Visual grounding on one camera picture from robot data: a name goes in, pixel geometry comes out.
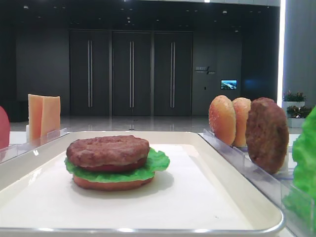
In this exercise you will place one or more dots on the brown meat patty on stack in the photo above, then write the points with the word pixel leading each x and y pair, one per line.
pixel 108 150

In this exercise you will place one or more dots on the white rectangular serving tray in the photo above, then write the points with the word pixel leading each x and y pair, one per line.
pixel 199 195

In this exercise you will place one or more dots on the red tomato slice on stack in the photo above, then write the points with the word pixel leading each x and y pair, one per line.
pixel 118 168

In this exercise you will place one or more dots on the bottom bun slice on stack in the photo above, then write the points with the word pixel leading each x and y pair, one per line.
pixel 118 186

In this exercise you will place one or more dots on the left dark double door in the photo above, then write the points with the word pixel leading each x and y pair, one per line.
pixel 89 73

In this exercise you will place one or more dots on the sesame bun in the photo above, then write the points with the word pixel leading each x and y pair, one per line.
pixel 222 119
pixel 241 107

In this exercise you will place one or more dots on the right dark double door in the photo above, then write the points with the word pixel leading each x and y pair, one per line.
pixel 173 74

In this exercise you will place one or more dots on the orange cheese slice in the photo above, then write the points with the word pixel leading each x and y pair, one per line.
pixel 35 116
pixel 51 109

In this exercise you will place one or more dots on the sesame bun top rear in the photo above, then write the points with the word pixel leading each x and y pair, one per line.
pixel 241 107

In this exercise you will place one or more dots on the left clear acrylic rail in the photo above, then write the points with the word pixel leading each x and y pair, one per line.
pixel 15 150

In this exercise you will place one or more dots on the clear acrylic rail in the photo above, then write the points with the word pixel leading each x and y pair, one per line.
pixel 274 187
pixel 15 150

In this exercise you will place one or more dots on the small wall display screen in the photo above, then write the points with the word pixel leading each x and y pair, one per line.
pixel 229 84

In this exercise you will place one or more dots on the flower planter box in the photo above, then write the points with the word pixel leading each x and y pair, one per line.
pixel 293 99
pixel 297 115

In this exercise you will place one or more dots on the middle dark double door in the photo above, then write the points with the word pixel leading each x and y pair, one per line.
pixel 131 74

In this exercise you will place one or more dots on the dark double door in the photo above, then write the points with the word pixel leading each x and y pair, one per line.
pixel 173 74
pixel 131 74
pixel 89 73

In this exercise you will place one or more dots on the sesame bun top front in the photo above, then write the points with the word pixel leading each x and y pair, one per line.
pixel 222 119

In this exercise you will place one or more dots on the right clear acrylic rail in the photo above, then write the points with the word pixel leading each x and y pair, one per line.
pixel 274 187

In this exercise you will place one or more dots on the lower flower planter box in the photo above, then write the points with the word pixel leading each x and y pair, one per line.
pixel 297 115

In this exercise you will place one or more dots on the upper flower planter box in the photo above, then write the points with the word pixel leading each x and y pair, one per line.
pixel 293 99

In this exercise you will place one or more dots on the standing red tomato slice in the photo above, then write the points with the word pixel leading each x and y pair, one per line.
pixel 4 129

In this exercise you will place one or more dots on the standing orange cheese slice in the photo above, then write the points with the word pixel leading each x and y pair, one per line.
pixel 35 116

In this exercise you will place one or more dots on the green lettuce leaf on stack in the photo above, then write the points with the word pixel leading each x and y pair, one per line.
pixel 156 161

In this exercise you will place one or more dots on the standing brown meat patty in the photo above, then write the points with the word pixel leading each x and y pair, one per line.
pixel 267 134

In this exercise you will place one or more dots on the standing green lettuce leaf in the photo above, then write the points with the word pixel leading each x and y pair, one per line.
pixel 304 158

